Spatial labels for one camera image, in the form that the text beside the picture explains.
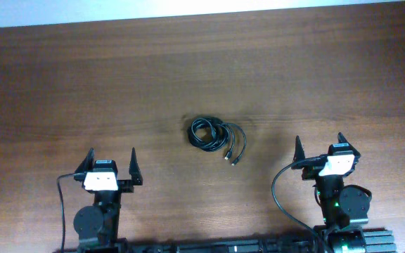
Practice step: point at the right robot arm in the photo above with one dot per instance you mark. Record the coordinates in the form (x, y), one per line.
(344, 208)

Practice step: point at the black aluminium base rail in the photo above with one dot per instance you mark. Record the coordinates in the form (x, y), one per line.
(258, 244)

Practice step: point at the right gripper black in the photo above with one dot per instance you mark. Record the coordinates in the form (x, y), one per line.
(311, 172)

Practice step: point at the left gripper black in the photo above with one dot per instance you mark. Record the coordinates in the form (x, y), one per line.
(126, 185)

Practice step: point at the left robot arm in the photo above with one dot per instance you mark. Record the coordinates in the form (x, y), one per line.
(97, 224)

